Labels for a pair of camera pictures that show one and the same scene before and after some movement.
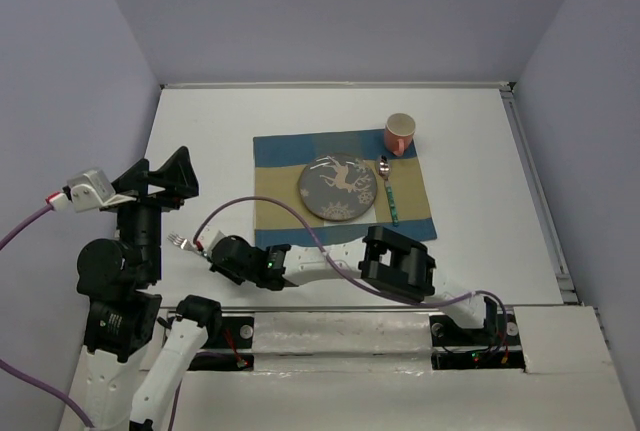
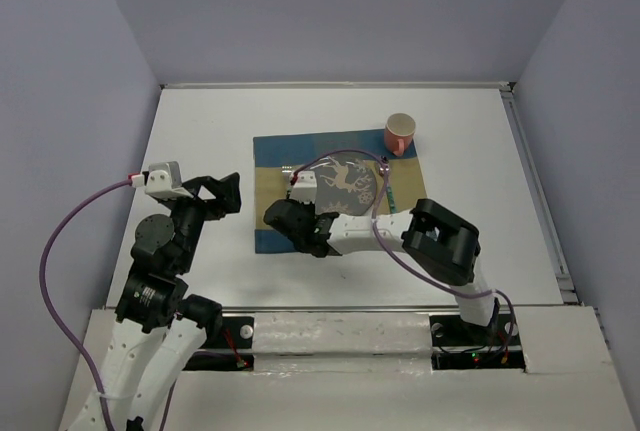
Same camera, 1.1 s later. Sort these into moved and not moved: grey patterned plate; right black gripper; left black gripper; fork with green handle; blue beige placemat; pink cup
Moved: fork with green handle; left black gripper; right black gripper
Not moved: blue beige placemat; pink cup; grey patterned plate
